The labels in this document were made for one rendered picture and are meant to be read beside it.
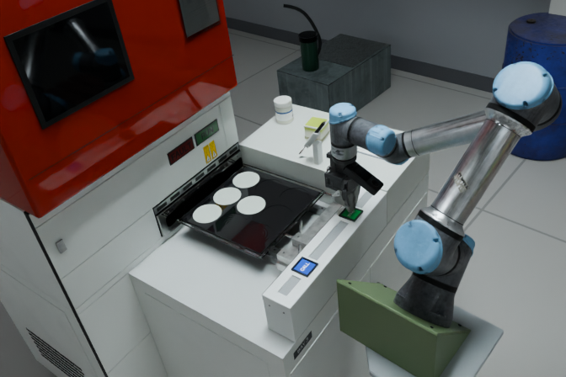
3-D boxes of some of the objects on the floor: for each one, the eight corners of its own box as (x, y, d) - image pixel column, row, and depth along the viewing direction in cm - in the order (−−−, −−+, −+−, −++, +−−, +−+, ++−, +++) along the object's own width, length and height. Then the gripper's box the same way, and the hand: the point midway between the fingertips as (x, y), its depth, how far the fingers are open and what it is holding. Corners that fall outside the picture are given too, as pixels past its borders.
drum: (590, 132, 354) (620, 17, 310) (561, 172, 325) (590, 50, 280) (511, 112, 385) (528, 4, 341) (478, 146, 355) (492, 33, 311)
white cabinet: (181, 412, 224) (127, 274, 177) (308, 265, 285) (293, 133, 238) (311, 504, 190) (286, 363, 143) (424, 315, 251) (433, 172, 204)
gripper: (337, 142, 161) (340, 197, 174) (321, 157, 156) (325, 214, 168) (362, 149, 157) (364, 205, 169) (347, 165, 151) (349, 222, 163)
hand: (353, 209), depth 166 cm, fingers closed
